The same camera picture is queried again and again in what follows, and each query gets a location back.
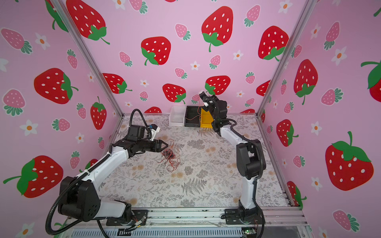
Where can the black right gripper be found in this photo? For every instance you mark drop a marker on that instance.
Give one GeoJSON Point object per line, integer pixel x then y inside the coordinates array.
{"type": "Point", "coordinates": [218, 101]}

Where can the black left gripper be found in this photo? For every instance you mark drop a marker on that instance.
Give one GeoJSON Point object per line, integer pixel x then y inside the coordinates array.
{"type": "Point", "coordinates": [157, 146]}

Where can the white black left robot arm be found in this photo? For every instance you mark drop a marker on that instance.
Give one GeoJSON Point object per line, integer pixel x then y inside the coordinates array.
{"type": "Point", "coordinates": [79, 197]}

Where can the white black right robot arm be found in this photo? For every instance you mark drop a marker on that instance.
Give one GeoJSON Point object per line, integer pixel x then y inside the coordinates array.
{"type": "Point", "coordinates": [250, 157]}

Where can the yellow plastic storage bin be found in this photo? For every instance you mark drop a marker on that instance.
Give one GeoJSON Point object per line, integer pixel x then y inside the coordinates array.
{"type": "Point", "coordinates": [206, 119]}

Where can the black plastic storage bin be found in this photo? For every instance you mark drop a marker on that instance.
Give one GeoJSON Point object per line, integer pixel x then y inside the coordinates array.
{"type": "Point", "coordinates": [193, 116]}

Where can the white translucent storage bin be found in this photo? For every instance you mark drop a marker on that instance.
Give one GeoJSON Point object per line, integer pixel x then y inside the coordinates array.
{"type": "Point", "coordinates": [177, 116]}

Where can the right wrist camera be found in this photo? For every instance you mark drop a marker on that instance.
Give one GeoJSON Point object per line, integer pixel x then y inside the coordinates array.
{"type": "Point", "coordinates": [205, 99]}

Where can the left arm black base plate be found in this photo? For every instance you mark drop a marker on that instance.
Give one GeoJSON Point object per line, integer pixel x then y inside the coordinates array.
{"type": "Point", "coordinates": [129, 219]}

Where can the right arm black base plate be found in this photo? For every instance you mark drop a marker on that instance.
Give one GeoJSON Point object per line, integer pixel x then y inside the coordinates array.
{"type": "Point", "coordinates": [241, 216]}

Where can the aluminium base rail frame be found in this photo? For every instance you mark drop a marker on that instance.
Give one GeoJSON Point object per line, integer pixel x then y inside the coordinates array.
{"type": "Point", "coordinates": [207, 222]}

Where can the aluminium right corner post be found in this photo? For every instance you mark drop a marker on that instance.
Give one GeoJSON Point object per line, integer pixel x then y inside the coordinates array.
{"type": "Point", "coordinates": [297, 31]}

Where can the aluminium corner post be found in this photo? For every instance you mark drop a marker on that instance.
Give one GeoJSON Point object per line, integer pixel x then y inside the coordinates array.
{"type": "Point", "coordinates": [78, 39]}
{"type": "Point", "coordinates": [297, 31]}

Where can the aluminium left corner post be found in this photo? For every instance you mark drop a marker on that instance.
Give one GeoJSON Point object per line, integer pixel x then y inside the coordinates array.
{"type": "Point", "coordinates": [78, 39]}

